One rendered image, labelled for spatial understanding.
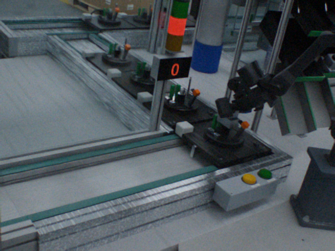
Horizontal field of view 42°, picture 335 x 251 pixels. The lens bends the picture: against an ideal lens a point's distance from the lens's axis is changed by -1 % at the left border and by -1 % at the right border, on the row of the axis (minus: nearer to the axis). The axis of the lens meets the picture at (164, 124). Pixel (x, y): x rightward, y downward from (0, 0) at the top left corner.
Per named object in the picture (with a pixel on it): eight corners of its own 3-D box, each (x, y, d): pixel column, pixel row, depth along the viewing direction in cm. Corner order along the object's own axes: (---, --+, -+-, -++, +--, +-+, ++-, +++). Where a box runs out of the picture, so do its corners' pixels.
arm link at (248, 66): (291, 83, 131) (271, 49, 131) (285, 91, 125) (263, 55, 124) (260, 100, 138) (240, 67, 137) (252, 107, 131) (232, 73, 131)
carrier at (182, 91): (222, 120, 167) (229, 90, 162) (171, 130, 154) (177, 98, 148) (184, 94, 184) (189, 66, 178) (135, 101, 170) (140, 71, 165)
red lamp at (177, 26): (187, 35, 132) (190, 19, 130) (174, 35, 129) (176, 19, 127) (177, 30, 135) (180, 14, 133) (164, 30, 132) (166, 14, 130)
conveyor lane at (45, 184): (263, 175, 154) (271, 151, 150) (29, 249, 107) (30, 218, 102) (212, 137, 174) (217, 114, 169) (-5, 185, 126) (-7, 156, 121)
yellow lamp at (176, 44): (184, 50, 134) (187, 35, 132) (171, 52, 131) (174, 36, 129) (175, 45, 138) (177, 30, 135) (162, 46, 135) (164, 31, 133)
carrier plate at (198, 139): (270, 153, 150) (272, 148, 149) (219, 169, 136) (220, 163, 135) (224, 122, 166) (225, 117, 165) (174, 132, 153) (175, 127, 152)
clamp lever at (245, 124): (239, 139, 146) (250, 125, 140) (235, 140, 144) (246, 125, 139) (233, 131, 147) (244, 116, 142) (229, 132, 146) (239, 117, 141)
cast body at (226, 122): (238, 126, 147) (243, 107, 144) (229, 128, 144) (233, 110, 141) (222, 115, 153) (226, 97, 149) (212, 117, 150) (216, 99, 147)
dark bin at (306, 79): (321, 81, 153) (334, 67, 148) (293, 82, 147) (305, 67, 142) (285, 26, 167) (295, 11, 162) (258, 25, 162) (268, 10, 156)
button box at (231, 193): (275, 194, 138) (280, 178, 135) (226, 212, 126) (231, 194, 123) (259, 182, 142) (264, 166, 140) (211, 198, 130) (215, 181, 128)
